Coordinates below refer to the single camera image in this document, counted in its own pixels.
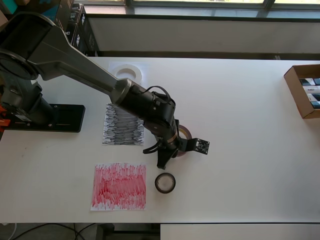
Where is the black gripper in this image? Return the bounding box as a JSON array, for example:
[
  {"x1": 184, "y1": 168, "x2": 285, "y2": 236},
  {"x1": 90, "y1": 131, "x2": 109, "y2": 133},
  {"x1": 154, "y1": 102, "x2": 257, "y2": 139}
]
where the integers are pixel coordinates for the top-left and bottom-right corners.
[{"x1": 156, "y1": 136, "x2": 189, "y2": 170}]

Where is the black tape roll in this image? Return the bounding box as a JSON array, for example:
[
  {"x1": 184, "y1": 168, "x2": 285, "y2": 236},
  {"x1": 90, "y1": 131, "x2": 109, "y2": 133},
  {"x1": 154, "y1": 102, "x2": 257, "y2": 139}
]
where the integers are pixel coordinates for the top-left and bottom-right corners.
[{"x1": 154, "y1": 172, "x2": 177, "y2": 194}]

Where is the large brown tape roll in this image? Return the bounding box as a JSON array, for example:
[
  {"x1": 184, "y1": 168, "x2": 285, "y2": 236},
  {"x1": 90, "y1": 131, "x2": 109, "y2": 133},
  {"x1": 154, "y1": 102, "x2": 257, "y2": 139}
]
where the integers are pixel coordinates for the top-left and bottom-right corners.
[{"x1": 174, "y1": 124, "x2": 193, "y2": 159}]

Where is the white tape roll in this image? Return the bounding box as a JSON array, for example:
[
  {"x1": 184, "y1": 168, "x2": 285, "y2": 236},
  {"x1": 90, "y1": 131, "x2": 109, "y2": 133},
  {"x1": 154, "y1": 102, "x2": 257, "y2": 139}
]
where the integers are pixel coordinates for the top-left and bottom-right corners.
[{"x1": 114, "y1": 63, "x2": 144, "y2": 87}]

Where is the red scribbled paper sheet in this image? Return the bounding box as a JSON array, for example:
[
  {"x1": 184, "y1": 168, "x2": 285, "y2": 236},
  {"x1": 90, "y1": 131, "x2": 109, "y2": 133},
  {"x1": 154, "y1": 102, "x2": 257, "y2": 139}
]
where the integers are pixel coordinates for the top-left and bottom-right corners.
[{"x1": 90, "y1": 162, "x2": 147, "y2": 212}]

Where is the black scribbled paper sheet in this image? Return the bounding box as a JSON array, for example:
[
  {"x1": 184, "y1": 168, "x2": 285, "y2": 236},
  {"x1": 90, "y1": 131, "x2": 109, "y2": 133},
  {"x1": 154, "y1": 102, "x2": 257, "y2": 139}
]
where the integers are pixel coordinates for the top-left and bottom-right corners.
[{"x1": 101, "y1": 102, "x2": 146, "y2": 146}]

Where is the white board panel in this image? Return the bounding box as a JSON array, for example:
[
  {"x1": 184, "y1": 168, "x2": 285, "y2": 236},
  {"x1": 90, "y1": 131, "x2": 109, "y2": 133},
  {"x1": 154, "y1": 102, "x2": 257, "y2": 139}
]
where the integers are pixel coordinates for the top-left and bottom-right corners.
[{"x1": 159, "y1": 223, "x2": 320, "y2": 240}]

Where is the plain white paper sheet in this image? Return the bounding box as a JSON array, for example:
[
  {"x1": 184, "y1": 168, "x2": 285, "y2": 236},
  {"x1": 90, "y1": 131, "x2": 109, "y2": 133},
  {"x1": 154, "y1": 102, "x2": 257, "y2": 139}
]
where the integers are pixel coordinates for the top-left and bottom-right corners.
[{"x1": 107, "y1": 61, "x2": 148, "y2": 91}]

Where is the black printed carton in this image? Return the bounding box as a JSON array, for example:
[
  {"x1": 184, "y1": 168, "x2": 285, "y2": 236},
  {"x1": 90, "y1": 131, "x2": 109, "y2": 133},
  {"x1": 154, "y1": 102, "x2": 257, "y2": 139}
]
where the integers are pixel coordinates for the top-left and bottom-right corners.
[
  {"x1": 58, "y1": 2, "x2": 86, "y2": 48},
  {"x1": 74, "y1": 13, "x2": 101, "y2": 58}
]

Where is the open brown cardboard tray box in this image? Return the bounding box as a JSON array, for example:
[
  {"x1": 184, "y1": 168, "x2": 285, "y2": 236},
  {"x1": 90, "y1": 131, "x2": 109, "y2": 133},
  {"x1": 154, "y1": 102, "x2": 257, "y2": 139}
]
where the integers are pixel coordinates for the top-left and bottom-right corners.
[{"x1": 283, "y1": 64, "x2": 320, "y2": 120}]

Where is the orange table clamp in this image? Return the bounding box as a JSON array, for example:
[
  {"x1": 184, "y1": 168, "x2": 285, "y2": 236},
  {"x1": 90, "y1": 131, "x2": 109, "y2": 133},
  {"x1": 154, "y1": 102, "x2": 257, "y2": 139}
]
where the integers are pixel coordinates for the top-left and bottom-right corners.
[{"x1": 0, "y1": 104, "x2": 12, "y2": 128}]

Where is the tall brown GX760A cardboard box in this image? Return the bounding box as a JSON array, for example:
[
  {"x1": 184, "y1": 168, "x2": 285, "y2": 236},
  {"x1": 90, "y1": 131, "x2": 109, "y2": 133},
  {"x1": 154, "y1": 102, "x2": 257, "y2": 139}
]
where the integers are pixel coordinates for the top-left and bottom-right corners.
[{"x1": 0, "y1": 9, "x2": 10, "y2": 26}]

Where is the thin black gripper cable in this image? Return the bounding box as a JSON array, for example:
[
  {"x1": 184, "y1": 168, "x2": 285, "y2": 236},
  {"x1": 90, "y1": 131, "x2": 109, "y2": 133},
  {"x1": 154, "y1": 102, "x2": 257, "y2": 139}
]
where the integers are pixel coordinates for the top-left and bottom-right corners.
[{"x1": 142, "y1": 140, "x2": 164, "y2": 155}]

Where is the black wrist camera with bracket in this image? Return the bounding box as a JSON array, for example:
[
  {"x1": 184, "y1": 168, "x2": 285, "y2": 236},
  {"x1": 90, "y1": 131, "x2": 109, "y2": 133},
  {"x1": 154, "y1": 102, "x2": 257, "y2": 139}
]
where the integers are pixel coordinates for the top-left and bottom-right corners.
[{"x1": 186, "y1": 137, "x2": 210, "y2": 156}]

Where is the thin black forearm cable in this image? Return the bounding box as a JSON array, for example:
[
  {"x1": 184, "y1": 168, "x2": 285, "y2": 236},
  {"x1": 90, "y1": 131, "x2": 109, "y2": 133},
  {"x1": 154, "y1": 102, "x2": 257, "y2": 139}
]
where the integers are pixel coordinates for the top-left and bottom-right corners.
[{"x1": 146, "y1": 86, "x2": 173, "y2": 107}]

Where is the black table leg frame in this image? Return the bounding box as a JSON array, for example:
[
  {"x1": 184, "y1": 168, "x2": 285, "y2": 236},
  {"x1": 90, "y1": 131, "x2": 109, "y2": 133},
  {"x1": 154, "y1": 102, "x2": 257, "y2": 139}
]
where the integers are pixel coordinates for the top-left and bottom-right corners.
[{"x1": 96, "y1": 223, "x2": 161, "y2": 240}]

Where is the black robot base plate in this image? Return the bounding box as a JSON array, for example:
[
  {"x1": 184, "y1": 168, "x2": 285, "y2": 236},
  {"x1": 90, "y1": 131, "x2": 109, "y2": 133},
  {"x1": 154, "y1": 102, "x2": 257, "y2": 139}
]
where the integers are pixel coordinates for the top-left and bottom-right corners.
[{"x1": 37, "y1": 104, "x2": 86, "y2": 133}]

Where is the black floor cable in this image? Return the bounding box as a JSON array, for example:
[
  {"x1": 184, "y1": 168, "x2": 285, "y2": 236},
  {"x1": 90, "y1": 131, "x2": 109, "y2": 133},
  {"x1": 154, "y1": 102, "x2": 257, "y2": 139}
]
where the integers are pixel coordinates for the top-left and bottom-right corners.
[{"x1": 14, "y1": 223, "x2": 101, "y2": 240}]

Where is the white floor cable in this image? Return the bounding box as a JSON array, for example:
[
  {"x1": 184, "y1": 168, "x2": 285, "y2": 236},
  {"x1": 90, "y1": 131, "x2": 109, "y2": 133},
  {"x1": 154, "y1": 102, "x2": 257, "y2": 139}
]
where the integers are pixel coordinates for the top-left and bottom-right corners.
[{"x1": 0, "y1": 221, "x2": 18, "y2": 240}]

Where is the dark window frame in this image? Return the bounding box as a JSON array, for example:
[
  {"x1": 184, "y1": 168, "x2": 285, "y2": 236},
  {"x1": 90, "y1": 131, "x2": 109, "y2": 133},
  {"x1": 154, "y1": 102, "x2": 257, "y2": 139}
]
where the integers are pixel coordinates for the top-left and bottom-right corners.
[{"x1": 124, "y1": 0, "x2": 320, "y2": 12}]

